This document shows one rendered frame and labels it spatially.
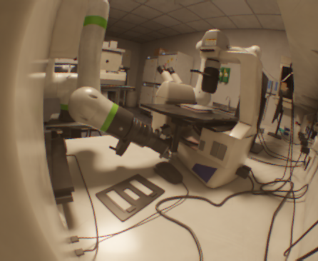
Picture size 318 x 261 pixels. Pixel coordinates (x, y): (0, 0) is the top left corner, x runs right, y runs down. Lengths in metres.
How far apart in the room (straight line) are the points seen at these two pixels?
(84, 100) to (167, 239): 0.38
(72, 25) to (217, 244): 0.52
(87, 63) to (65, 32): 0.28
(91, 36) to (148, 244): 0.64
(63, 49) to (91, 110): 0.18
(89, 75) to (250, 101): 0.54
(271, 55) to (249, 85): 2.87
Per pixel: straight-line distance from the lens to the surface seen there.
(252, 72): 0.52
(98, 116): 0.41
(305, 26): 0.41
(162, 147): 0.47
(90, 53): 0.57
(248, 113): 0.51
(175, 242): 0.33
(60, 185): 0.32
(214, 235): 0.37
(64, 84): 0.78
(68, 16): 0.31
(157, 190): 0.43
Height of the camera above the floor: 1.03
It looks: 18 degrees down
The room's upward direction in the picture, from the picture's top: 9 degrees clockwise
